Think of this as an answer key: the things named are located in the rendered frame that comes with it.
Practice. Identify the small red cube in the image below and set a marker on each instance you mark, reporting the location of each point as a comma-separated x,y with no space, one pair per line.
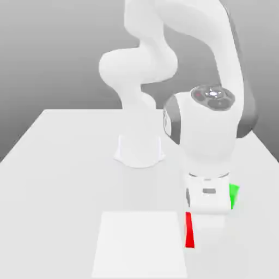
189,233

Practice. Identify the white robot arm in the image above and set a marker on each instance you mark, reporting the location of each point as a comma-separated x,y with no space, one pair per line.
202,130

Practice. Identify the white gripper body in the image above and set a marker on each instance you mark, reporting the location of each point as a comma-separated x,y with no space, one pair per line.
209,224

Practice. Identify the small green cube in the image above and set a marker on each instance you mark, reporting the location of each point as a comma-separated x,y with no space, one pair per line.
233,194

